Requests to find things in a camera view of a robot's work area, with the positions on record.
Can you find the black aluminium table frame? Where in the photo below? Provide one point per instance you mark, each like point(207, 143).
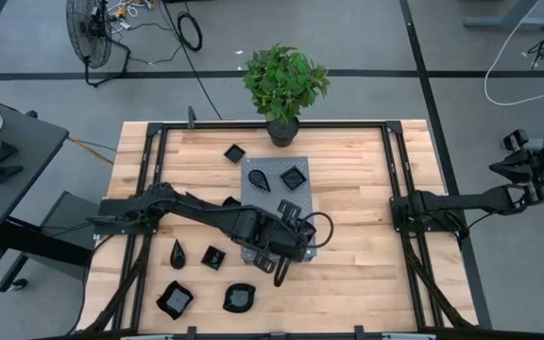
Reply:
point(234, 125)

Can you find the black leaf-shaped plate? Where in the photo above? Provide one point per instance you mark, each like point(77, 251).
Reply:
point(239, 298)

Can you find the grey perforated metal shelf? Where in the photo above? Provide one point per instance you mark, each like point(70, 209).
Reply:
point(274, 163)

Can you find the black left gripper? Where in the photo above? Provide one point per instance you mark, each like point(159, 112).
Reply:
point(272, 236)

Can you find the black side table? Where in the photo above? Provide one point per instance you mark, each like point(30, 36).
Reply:
point(31, 137)

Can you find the black floor fan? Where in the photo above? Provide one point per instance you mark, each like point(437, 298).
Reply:
point(88, 33)

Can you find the small black square plate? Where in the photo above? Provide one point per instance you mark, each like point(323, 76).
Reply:
point(234, 153)
point(293, 178)
point(213, 258)

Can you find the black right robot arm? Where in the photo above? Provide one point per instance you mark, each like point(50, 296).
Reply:
point(465, 200)

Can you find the black spare gripper finger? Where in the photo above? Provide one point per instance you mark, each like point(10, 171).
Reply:
point(5, 153)
point(6, 173)

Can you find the white light bar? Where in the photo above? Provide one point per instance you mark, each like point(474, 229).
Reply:
point(409, 337)
point(147, 337)

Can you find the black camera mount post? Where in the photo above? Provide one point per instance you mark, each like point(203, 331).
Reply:
point(191, 117)

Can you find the black teardrop plate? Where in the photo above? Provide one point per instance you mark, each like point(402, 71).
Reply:
point(259, 180)
point(177, 259)

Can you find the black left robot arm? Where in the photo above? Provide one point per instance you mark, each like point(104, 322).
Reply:
point(196, 208)

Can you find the black wavy square plate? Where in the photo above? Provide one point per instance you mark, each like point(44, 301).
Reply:
point(175, 300)
point(231, 201)

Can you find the green potted plant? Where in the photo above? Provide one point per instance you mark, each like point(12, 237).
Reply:
point(281, 85)

